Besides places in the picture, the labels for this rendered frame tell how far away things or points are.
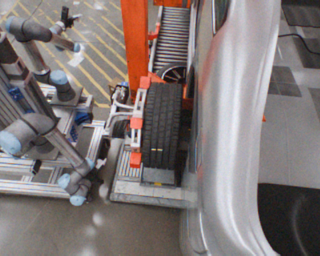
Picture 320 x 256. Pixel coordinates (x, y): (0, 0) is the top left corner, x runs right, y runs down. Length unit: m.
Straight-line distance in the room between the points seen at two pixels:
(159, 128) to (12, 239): 1.75
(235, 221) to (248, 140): 0.24
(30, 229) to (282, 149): 2.22
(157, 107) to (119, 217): 1.28
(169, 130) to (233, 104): 0.69
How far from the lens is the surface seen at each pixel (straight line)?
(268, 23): 1.02
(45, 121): 1.30
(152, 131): 1.45
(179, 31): 3.85
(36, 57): 1.94
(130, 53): 1.90
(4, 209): 2.76
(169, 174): 2.26
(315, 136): 1.88
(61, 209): 2.53
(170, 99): 1.50
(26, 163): 1.95
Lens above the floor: 2.30
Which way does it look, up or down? 55 degrees down
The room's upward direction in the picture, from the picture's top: 3 degrees clockwise
